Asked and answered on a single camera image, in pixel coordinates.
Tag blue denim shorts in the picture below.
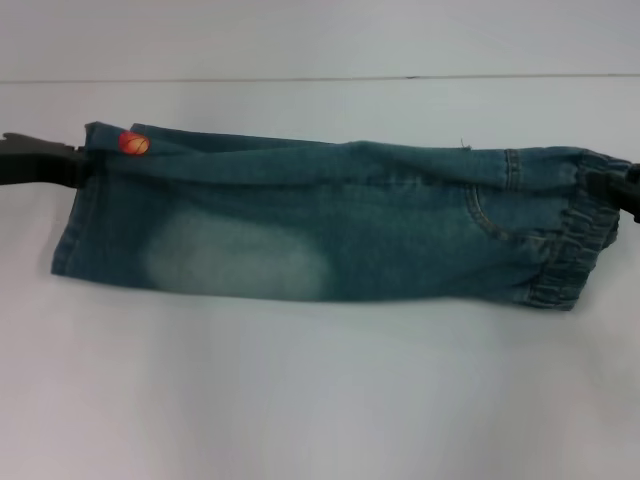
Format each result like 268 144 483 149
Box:
49 119 633 314

